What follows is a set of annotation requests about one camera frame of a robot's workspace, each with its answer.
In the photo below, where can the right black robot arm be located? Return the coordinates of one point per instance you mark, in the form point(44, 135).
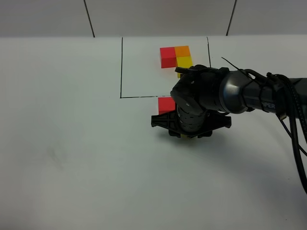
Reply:
point(205, 98)

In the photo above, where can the red template block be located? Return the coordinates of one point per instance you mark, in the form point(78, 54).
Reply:
point(168, 57)

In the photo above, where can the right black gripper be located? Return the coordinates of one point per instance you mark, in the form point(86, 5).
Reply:
point(179, 123)

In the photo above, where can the yellow template block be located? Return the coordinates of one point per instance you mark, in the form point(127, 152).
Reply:
point(184, 62)

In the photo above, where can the orange template block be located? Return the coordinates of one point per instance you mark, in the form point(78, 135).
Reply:
point(182, 51)

